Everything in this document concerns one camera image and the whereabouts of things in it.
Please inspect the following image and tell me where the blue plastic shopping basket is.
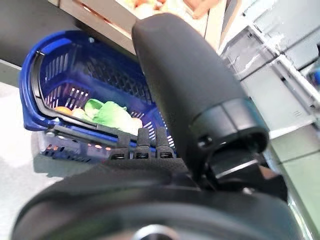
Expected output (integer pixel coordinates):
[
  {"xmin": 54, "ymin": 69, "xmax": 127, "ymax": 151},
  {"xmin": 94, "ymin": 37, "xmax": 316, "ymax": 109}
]
[{"xmin": 19, "ymin": 29, "xmax": 181, "ymax": 165}]

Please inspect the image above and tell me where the white low cabinet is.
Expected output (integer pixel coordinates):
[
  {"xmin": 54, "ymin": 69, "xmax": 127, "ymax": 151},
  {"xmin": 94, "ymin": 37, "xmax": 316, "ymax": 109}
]
[{"xmin": 219, "ymin": 0, "xmax": 320, "ymax": 161}]

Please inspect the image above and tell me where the wooden potato crate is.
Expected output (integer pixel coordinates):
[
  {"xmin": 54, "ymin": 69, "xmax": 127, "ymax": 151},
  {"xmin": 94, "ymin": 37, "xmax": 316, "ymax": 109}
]
[{"xmin": 48, "ymin": 0, "xmax": 211, "ymax": 56}]

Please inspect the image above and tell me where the large napa cabbage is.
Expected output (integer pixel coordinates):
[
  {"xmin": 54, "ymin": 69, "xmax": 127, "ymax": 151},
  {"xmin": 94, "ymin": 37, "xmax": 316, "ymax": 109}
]
[{"xmin": 96, "ymin": 99, "xmax": 143, "ymax": 133}]

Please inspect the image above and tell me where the small napa cabbage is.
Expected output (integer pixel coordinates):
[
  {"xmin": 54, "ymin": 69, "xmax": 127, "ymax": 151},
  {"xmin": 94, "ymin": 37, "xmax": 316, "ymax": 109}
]
[{"xmin": 71, "ymin": 98, "xmax": 103, "ymax": 120}]

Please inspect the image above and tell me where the wooden produce display shelf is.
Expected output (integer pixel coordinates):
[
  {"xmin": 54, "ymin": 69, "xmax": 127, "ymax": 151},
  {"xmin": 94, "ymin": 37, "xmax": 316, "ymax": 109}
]
[{"xmin": 204, "ymin": 0, "xmax": 241, "ymax": 51}]

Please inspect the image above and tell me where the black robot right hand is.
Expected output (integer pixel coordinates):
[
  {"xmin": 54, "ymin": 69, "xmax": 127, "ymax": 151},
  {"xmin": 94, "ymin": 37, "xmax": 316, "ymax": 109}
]
[{"xmin": 11, "ymin": 12, "xmax": 303, "ymax": 240}]

